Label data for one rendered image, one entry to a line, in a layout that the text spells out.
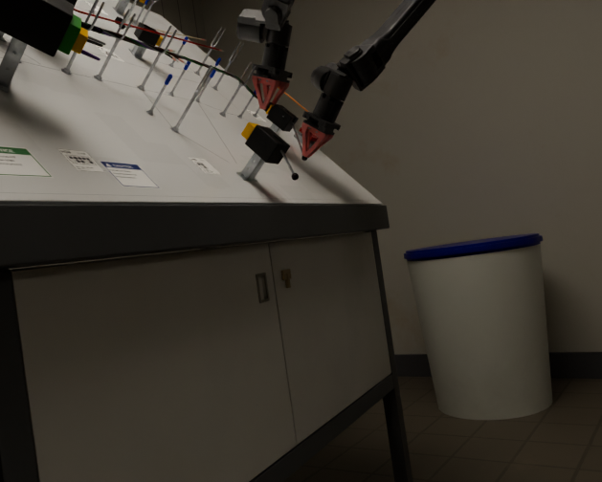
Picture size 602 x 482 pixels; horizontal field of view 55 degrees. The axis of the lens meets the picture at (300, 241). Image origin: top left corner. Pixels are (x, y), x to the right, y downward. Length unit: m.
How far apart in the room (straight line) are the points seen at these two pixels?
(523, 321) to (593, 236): 0.67
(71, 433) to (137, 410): 0.11
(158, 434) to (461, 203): 2.45
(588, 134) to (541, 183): 0.29
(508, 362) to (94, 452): 1.91
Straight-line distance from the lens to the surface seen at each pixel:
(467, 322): 2.42
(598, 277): 2.97
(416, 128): 3.21
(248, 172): 1.13
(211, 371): 0.96
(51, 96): 1.00
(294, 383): 1.17
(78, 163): 0.84
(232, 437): 1.01
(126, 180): 0.86
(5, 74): 0.95
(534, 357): 2.53
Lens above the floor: 0.77
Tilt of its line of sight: 1 degrees up
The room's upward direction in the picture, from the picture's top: 8 degrees counter-clockwise
